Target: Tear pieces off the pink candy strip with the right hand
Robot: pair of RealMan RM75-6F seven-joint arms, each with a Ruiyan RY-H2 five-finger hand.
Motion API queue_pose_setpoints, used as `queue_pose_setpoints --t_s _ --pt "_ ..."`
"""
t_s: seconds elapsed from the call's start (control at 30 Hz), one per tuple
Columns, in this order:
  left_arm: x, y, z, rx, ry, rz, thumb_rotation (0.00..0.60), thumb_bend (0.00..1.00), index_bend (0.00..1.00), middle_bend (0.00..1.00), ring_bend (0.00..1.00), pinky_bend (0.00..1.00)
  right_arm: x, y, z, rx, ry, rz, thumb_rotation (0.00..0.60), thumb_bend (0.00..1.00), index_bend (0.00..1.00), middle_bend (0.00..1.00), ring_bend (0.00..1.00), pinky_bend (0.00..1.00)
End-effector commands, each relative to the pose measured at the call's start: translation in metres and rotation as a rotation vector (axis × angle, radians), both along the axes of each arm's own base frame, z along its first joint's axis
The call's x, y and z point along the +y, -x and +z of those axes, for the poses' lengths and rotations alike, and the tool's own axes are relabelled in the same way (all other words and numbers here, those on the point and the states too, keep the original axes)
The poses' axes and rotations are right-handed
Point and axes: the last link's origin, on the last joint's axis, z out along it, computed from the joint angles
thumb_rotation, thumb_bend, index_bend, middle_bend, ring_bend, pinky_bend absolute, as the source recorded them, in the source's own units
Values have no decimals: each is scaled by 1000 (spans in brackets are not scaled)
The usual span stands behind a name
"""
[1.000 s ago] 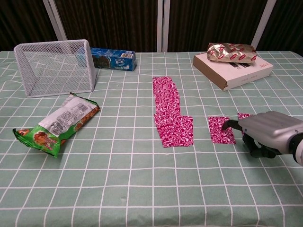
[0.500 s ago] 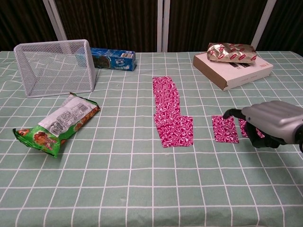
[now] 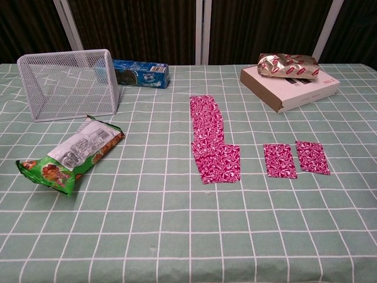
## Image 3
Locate blue cookie package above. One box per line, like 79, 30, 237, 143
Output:
113, 58, 171, 90

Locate dark ribbed partition panel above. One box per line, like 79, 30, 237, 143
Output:
323, 0, 377, 66
67, 0, 197, 66
208, 0, 334, 66
0, 0, 72, 64

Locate clear plastic box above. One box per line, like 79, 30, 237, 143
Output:
16, 48, 121, 123

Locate pink candy strip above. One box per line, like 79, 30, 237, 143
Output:
189, 94, 242, 185

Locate white partition post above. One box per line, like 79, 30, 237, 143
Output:
52, 0, 85, 51
312, 0, 345, 60
194, 0, 211, 66

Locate gold red foil bag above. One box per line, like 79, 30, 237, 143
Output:
256, 52, 320, 81

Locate green white checked tablecloth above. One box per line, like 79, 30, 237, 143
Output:
0, 62, 377, 283

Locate pink flat box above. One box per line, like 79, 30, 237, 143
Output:
239, 65, 341, 114

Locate green white snack bag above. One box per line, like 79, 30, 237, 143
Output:
16, 114, 126, 198

